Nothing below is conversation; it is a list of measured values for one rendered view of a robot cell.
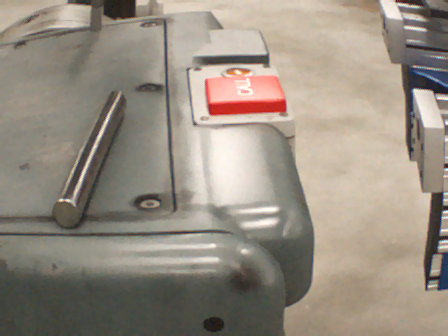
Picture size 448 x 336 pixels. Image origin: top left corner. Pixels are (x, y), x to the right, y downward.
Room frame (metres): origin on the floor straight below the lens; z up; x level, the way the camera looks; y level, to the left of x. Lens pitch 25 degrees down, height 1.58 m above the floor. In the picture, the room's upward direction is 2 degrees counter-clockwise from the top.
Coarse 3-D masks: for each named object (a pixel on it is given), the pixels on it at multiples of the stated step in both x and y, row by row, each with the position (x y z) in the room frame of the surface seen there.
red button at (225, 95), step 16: (208, 80) 0.86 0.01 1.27; (224, 80) 0.86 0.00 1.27; (240, 80) 0.86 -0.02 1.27; (256, 80) 0.86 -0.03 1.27; (272, 80) 0.86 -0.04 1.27; (208, 96) 0.83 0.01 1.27; (224, 96) 0.82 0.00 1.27; (240, 96) 0.82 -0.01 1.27; (256, 96) 0.82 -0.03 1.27; (272, 96) 0.82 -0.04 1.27; (208, 112) 0.81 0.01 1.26; (224, 112) 0.81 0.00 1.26; (240, 112) 0.81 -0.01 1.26; (256, 112) 0.81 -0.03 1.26; (272, 112) 0.81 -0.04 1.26
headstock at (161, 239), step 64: (0, 64) 1.02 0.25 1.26; (64, 64) 0.98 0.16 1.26; (128, 64) 0.96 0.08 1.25; (192, 64) 0.94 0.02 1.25; (0, 128) 0.82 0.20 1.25; (64, 128) 0.81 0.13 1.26; (128, 128) 0.80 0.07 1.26; (192, 128) 0.79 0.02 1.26; (256, 128) 0.79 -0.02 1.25; (0, 192) 0.69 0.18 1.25; (128, 192) 0.68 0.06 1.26; (192, 192) 0.68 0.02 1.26; (256, 192) 0.68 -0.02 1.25; (0, 256) 0.59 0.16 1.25; (64, 256) 0.60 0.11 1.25; (128, 256) 0.60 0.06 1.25; (192, 256) 0.60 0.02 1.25; (256, 256) 0.61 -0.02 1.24; (0, 320) 0.58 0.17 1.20; (64, 320) 0.59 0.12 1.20; (128, 320) 0.59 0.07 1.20; (192, 320) 0.59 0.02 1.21; (256, 320) 0.59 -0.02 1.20
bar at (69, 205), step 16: (112, 96) 0.81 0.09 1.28; (96, 112) 0.79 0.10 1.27; (112, 112) 0.78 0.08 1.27; (96, 128) 0.75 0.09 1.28; (112, 128) 0.76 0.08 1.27; (96, 144) 0.72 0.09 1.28; (80, 160) 0.69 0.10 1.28; (96, 160) 0.70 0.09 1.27; (80, 176) 0.67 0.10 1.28; (64, 192) 0.64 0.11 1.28; (80, 192) 0.65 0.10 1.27; (64, 208) 0.63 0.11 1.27; (80, 208) 0.63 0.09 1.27; (64, 224) 0.63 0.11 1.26
